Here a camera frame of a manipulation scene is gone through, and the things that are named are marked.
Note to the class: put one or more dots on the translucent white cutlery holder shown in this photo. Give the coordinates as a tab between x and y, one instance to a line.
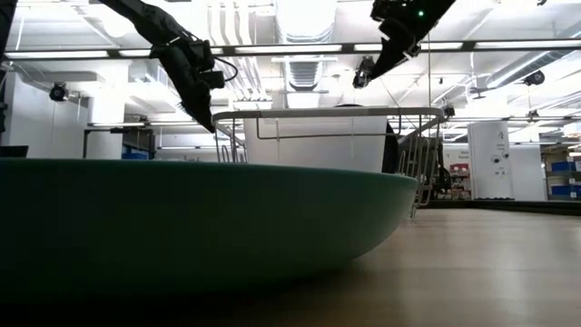
318	145

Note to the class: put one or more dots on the ceiling air duct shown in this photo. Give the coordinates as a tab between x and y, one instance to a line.
306	20

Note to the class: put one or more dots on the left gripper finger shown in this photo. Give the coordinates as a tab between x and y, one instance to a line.
202	109
187	109

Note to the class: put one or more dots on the white kiosk cabinet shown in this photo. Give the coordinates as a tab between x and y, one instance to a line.
490	159

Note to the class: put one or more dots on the storage shelf unit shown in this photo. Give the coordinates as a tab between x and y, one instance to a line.
563	178

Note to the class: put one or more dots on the black aluminium table frame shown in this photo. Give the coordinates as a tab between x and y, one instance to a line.
499	206

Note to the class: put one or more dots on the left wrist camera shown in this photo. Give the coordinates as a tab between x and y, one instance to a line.
211	78

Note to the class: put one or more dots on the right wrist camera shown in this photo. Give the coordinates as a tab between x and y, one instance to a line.
385	10

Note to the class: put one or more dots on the white partition panel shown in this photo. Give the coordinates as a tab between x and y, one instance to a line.
528	172

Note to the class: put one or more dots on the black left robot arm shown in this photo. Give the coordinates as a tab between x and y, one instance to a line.
145	20

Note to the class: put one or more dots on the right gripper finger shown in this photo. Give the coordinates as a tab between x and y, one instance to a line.
387	56
399	59

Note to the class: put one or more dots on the large teal plate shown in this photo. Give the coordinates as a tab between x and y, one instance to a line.
181	218

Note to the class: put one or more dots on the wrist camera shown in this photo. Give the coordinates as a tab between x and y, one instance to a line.
211	78
385	10

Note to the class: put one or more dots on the ceiling light strip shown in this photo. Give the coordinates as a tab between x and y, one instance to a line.
295	48
59	54
526	44

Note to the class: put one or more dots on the black ceiling camera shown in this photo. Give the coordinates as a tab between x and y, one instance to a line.
450	112
59	92
361	79
534	78

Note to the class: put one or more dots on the red printed boxes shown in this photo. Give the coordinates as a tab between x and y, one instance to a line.
459	181

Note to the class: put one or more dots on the black desk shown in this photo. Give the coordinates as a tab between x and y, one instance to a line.
113	131

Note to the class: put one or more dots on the blue storage bin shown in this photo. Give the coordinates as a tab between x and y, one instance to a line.
565	191
134	152
565	166

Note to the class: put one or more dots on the ceiling vent grille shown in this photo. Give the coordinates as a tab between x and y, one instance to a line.
304	75

